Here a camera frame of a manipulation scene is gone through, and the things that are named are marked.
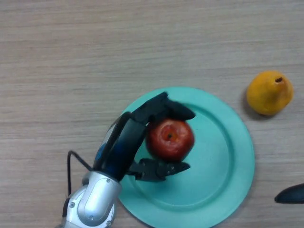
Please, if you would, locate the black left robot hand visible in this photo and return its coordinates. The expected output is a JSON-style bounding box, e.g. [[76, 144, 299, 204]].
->
[[92, 92, 196, 182]]

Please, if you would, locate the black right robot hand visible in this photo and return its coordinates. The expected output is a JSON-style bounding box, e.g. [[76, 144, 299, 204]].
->
[[274, 183, 304, 204]]

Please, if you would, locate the red apple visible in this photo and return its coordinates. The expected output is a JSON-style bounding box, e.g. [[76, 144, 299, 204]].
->
[[145, 118, 195, 163]]

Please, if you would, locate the green round plate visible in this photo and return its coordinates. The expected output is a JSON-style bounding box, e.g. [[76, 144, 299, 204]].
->
[[117, 86, 256, 228]]

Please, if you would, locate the yellow pear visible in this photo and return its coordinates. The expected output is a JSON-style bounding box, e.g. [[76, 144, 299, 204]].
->
[[246, 70, 295, 116]]

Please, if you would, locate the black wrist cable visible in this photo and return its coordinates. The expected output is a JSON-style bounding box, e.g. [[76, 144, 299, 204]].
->
[[67, 150, 93, 198]]

